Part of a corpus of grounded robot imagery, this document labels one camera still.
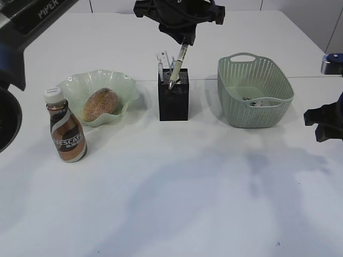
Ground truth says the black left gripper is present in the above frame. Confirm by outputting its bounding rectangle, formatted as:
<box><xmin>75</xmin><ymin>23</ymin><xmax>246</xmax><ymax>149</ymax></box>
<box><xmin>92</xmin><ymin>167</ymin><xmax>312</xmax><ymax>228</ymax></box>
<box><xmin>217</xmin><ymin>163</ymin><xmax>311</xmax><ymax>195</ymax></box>
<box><xmin>133</xmin><ymin>1</ymin><xmax>225</xmax><ymax>46</ymax></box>

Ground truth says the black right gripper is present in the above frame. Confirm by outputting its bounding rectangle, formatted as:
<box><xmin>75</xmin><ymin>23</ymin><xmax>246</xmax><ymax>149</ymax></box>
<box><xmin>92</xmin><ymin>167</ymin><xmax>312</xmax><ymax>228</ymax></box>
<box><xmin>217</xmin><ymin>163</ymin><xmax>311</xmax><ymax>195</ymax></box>
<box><xmin>303</xmin><ymin>94</ymin><xmax>343</xmax><ymax>142</ymax></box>

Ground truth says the grey grip pen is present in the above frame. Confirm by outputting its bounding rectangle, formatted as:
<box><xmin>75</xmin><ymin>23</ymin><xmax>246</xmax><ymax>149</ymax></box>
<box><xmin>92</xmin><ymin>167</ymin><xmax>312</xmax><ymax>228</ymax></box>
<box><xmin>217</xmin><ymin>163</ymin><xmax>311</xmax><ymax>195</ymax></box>
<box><xmin>171</xmin><ymin>56</ymin><xmax>177</xmax><ymax>70</ymax></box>

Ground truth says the clear plastic ruler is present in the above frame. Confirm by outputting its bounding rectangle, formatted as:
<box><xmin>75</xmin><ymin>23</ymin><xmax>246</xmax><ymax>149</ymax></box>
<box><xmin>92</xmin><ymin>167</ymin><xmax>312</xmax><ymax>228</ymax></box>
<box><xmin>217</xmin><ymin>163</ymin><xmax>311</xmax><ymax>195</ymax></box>
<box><xmin>155</xmin><ymin>50</ymin><xmax>173</xmax><ymax>71</ymax></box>

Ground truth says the blue grip pen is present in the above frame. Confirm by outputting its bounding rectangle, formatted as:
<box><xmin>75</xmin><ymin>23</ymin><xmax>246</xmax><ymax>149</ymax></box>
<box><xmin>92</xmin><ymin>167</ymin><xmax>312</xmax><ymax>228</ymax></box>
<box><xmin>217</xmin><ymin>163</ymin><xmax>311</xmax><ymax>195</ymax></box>
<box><xmin>158</xmin><ymin>62</ymin><xmax>164</xmax><ymax>82</ymax></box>

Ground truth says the cream grip pen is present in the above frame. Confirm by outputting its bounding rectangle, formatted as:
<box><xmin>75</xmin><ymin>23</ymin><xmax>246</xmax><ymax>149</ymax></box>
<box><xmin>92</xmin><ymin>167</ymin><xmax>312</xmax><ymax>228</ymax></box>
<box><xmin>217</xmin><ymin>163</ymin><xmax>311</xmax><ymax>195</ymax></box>
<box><xmin>168</xmin><ymin>43</ymin><xmax>189</xmax><ymax>90</ymax></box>

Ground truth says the pink paper ball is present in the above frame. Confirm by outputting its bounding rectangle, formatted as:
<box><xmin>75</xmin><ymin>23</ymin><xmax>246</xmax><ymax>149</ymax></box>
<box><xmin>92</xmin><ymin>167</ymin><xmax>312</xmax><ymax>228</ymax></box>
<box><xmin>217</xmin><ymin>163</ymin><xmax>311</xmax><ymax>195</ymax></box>
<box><xmin>242</xmin><ymin>97</ymin><xmax>263</xmax><ymax>107</ymax></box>

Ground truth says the sugared bread roll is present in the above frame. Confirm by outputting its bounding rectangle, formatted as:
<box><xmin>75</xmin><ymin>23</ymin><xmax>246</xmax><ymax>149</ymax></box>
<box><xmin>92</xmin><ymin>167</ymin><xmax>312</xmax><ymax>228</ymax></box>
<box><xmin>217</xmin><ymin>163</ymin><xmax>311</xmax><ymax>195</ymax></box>
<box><xmin>81</xmin><ymin>88</ymin><xmax>118</xmax><ymax>122</ymax></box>

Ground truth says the brown Nescafe coffee bottle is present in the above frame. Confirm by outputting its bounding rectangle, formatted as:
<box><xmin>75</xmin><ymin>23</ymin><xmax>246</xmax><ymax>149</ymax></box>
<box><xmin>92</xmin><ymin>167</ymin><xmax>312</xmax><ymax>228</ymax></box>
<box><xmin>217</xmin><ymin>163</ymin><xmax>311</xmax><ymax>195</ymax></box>
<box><xmin>44</xmin><ymin>87</ymin><xmax>87</xmax><ymax>163</ymax></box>

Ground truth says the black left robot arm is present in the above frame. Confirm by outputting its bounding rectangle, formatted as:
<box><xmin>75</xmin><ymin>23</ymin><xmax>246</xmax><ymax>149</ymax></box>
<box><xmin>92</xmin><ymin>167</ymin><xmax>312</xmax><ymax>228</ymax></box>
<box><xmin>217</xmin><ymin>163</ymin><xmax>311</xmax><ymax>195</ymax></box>
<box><xmin>1</xmin><ymin>0</ymin><xmax>225</xmax><ymax>150</ymax></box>

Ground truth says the black mesh pen holder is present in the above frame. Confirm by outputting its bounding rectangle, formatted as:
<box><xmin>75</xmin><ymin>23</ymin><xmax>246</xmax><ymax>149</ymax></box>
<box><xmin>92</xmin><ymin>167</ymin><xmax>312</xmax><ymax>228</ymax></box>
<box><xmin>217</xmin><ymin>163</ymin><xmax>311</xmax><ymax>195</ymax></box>
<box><xmin>158</xmin><ymin>69</ymin><xmax>190</xmax><ymax>121</ymax></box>

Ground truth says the green woven plastic basket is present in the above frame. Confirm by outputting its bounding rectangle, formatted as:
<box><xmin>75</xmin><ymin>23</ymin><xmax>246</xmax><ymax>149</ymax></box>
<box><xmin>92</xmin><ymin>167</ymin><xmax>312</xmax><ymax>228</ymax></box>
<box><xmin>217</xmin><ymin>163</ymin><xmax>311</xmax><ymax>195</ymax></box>
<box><xmin>218</xmin><ymin>52</ymin><xmax>294</xmax><ymax>129</ymax></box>

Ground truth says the green wavy glass plate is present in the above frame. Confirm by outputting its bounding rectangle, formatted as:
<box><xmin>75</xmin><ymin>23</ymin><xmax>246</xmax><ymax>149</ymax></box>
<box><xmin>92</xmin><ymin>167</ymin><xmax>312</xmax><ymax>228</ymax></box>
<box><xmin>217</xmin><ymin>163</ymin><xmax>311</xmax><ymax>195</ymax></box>
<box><xmin>58</xmin><ymin>70</ymin><xmax>139</xmax><ymax>127</ymax></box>

